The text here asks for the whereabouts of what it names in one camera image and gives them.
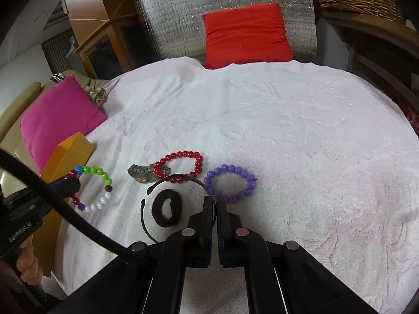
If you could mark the wooden cabinet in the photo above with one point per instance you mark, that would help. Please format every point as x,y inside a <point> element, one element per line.
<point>95,0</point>

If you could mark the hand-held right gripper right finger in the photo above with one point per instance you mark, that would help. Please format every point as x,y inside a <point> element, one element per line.
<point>222,232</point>

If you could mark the wooden shelf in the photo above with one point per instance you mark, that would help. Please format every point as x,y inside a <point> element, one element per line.
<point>376,29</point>

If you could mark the white textured blanket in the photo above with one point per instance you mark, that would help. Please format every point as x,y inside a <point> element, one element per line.
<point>278,121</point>

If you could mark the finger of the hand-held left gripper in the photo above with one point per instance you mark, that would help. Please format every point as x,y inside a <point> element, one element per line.
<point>67,185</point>

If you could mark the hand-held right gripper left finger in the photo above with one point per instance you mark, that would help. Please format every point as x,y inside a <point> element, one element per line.
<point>209,225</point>

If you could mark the silver foil insulation sheet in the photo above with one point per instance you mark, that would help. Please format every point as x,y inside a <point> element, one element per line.
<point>173,23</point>

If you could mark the striped cloth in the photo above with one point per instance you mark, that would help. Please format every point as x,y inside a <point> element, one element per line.
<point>59,78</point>

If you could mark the person's left hand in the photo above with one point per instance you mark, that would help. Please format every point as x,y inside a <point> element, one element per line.
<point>29,265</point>

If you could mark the red cushion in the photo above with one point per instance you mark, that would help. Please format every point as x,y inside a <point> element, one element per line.
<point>245,36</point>

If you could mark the pink cushion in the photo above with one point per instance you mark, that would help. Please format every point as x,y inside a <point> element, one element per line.
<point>59,114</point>

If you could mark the radiator grille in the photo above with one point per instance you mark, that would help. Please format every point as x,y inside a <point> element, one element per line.
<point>55,52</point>

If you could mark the grey metal hair clip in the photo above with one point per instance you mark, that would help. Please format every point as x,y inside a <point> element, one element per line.
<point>139,173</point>

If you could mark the thin black headband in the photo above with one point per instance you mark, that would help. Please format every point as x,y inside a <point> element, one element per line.
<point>183,176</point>

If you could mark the orange cardboard box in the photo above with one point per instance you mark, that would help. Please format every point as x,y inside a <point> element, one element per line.
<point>72,150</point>

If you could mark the crumpled beige cloth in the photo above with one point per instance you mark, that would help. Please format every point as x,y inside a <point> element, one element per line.
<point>98,96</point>

